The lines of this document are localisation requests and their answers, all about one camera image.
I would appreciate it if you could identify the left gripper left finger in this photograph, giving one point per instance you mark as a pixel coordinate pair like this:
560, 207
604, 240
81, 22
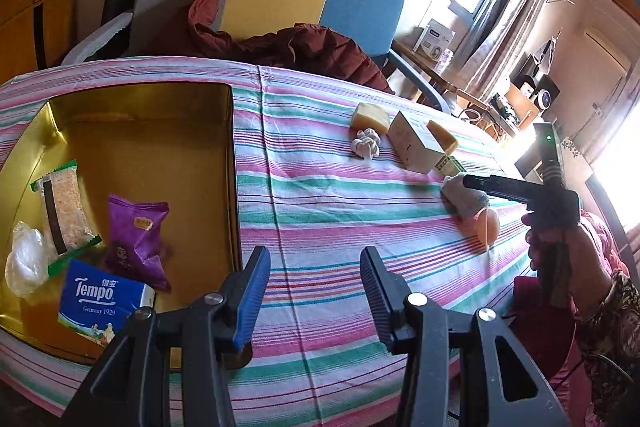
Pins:
244, 291

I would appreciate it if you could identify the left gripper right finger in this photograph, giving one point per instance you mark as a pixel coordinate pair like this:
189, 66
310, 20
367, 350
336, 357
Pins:
386, 293

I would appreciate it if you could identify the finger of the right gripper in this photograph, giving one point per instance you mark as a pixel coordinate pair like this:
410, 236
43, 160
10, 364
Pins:
499, 186

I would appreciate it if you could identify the white sock bundle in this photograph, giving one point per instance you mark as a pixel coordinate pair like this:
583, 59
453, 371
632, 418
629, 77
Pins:
466, 201

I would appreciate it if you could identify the white cardboard box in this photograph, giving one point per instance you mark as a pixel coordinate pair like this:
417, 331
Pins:
417, 148

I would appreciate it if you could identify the yellow sponge block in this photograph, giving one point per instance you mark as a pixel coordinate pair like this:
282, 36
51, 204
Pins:
370, 116

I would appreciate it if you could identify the floral sleeve forearm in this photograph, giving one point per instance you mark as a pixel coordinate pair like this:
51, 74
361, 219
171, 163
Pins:
609, 339

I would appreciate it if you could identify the purple snack packet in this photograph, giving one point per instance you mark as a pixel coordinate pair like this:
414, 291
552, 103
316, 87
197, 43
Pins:
134, 247

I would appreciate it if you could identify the striped bed sheet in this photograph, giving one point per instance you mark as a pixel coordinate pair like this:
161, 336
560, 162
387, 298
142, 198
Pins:
302, 194

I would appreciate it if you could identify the blue Tempo tissue pack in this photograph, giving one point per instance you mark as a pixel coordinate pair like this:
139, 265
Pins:
96, 304

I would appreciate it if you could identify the wooden side desk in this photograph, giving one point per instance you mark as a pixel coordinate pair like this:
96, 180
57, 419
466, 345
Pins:
438, 92

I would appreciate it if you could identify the patterned curtain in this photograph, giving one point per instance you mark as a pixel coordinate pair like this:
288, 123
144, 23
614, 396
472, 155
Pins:
493, 44

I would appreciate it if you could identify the gold metal tin box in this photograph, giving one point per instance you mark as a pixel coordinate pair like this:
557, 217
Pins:
154, 142

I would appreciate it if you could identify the white appliance box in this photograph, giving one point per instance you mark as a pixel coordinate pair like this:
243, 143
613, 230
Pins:
434, 39

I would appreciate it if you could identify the green wrapped rice cracker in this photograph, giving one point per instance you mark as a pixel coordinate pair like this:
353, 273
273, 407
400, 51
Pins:
66, 230

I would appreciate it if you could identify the clear white plastic bag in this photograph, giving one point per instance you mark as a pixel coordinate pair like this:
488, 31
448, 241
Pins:
27, 263

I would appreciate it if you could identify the dark red down jacket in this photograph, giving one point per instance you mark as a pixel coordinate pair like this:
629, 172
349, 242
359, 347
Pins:
305, 47

